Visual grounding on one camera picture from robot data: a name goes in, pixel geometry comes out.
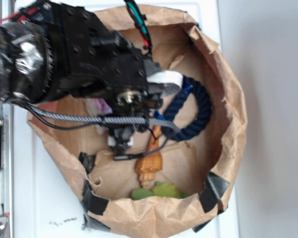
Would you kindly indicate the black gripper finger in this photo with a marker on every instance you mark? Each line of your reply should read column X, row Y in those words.
column 119, row 140

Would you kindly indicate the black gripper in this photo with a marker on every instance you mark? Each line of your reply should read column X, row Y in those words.
column 91, row 61

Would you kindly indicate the white paper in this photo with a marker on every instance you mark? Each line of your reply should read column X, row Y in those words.
column 97, row 107

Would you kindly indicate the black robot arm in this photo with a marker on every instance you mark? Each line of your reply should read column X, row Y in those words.
column 50, row 50

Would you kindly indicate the orange conch shell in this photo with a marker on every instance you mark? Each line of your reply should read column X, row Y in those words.
column 147, row 166

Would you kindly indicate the green plush toy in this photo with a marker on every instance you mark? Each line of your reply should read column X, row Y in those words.
column 160, row 189

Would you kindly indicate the brown paper bag bin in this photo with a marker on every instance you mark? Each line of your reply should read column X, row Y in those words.
column 204, row 167

